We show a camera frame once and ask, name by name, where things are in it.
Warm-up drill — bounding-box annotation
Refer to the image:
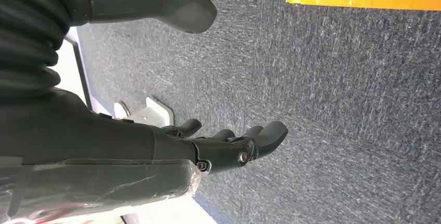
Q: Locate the white metal foot plate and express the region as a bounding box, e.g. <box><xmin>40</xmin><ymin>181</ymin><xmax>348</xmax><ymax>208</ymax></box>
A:
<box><xmin>113</xmin><ymin>96</ymin><xmax>175</xmax><ymax>129</ymax></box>

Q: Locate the white table frame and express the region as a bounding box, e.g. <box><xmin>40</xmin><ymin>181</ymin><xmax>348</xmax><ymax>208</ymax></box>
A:
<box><xmin>48</xmin><ymin>26</ymin><xmax>94</xmax><ymax>111</ymax></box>

